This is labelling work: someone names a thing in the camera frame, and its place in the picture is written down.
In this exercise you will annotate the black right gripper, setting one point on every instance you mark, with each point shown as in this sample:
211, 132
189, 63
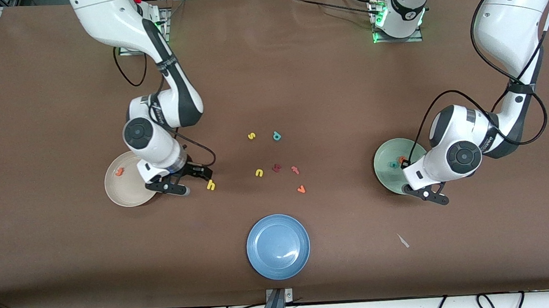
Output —
192, 170

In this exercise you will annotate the yellow foam letter h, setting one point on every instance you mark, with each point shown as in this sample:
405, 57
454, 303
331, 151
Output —
210, 186

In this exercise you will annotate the orange foam letter t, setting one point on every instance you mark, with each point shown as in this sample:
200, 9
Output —
119, 172

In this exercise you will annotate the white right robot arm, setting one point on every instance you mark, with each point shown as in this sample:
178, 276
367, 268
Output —
140, 134

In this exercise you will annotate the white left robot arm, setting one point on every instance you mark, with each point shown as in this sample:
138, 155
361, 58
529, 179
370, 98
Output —
463, 157

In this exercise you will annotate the green round plate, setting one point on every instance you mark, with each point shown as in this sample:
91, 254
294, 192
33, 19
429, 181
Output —
387, 177

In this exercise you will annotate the yellow foam letter u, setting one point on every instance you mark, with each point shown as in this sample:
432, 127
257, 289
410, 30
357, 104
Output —
259, 175

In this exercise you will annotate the dark red foam letter r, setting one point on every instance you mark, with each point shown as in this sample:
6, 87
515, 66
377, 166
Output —
277, 168

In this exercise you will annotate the white paper scrap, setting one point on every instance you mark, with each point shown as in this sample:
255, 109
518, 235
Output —
403, 240

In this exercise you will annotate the beige round plate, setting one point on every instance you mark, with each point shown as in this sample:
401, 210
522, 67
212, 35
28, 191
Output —
122, 191

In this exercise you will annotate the teal foam letter d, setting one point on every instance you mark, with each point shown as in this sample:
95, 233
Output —
277, 137

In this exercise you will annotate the salmon foam letter f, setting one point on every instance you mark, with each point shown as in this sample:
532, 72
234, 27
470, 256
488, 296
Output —
295, 170

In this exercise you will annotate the orange foam letter v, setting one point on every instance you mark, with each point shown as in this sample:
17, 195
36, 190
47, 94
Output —
300, 189

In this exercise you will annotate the blue round plate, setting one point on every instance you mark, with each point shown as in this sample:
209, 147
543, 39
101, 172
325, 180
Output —
278, 247

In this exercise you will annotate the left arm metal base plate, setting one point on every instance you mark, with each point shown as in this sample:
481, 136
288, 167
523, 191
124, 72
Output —
399, 40

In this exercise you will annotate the metal mount bracket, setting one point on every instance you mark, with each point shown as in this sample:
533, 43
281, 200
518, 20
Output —
288, 295

